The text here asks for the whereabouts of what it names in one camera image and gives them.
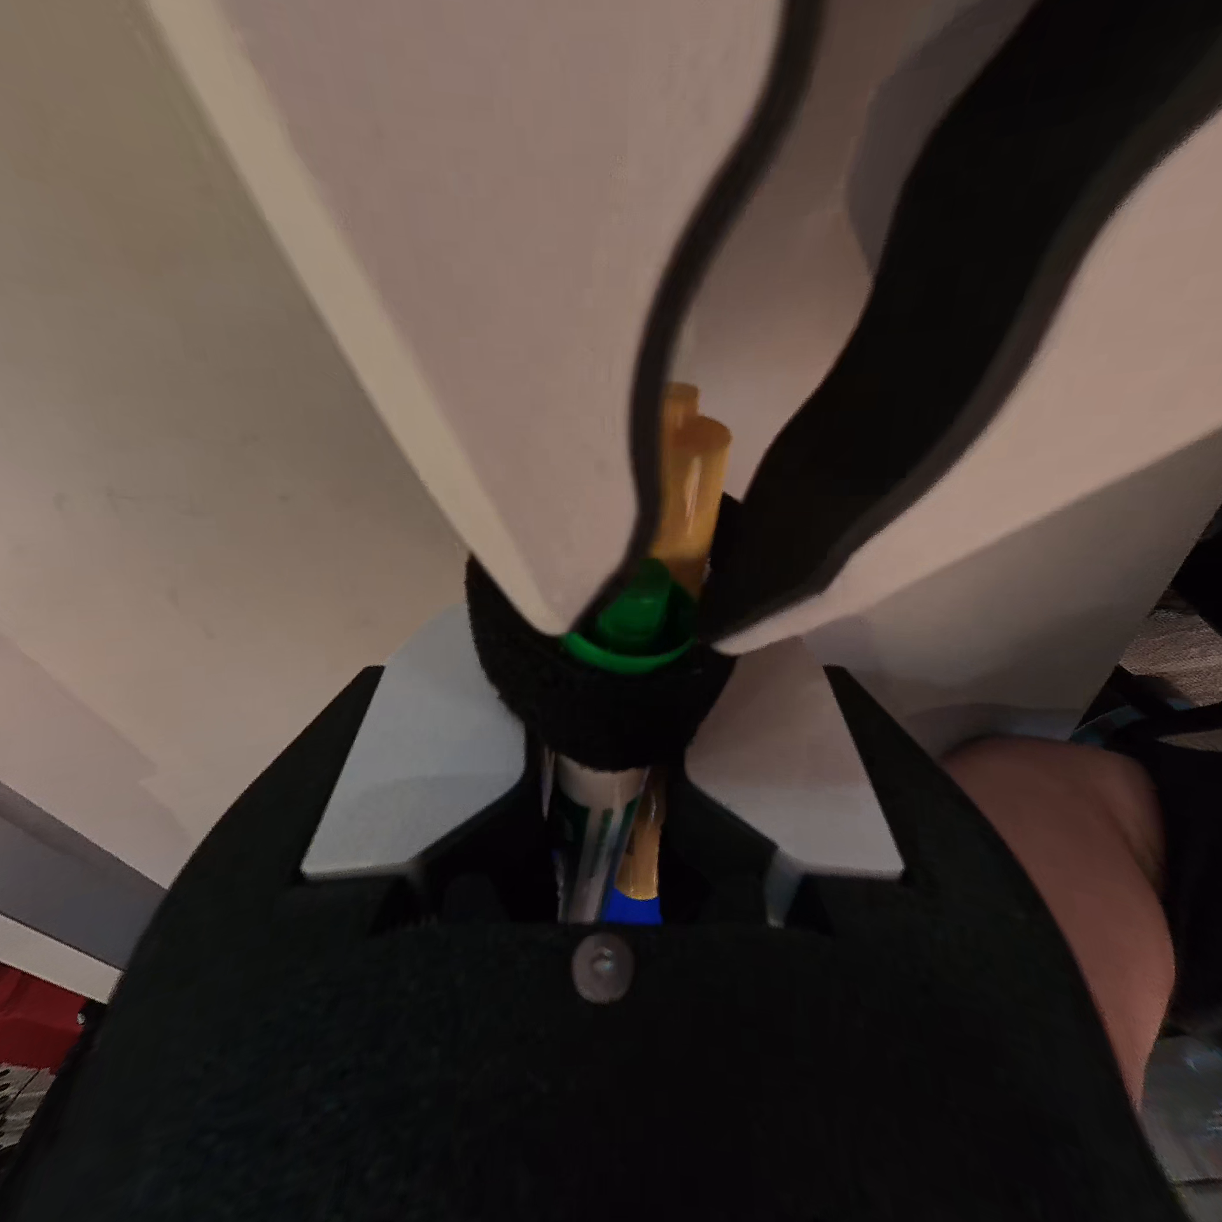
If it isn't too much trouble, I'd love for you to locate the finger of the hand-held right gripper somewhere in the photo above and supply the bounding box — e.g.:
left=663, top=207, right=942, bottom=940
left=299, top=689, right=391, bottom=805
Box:
left=702, top=0, right=1222, bottom=661
left=140, top=0, right=824, bottom=639

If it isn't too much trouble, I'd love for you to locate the red bag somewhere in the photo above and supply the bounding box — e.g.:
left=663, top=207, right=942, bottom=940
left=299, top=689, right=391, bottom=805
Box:
left=0, top=959, right=113, bottom=1071

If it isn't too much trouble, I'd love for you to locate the black hook-and-loop strap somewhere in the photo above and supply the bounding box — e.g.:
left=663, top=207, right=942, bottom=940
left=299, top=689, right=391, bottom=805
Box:
left=463, top=492, right=738, bottom=773

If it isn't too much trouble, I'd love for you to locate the green white dry-erase marker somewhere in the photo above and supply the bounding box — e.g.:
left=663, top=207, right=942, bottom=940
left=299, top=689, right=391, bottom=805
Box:
left=545, top=556, right=699, bottom=926

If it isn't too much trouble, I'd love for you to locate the person's right forearm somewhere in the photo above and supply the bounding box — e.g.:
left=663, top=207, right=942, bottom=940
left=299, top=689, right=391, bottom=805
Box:
left=938, top=734, right=1176, bottom=1114

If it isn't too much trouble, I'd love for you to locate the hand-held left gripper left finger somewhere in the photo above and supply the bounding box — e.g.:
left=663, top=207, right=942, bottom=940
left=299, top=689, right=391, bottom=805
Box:
left=298, top=601, right=538, bottom=882

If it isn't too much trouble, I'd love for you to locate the person's black shirt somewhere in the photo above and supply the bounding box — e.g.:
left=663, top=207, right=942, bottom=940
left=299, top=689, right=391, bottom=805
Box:
left=1154, top=740, right=1222, bottom=1038

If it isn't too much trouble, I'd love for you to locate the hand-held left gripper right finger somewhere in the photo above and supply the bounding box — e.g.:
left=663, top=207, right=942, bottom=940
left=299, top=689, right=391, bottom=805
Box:
left=666, top=638, right=904, bottom=882

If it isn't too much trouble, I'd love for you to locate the yellow highlighter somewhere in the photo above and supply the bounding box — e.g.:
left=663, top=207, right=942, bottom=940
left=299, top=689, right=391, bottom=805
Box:
left=613, top=382, right=734, bottom=907

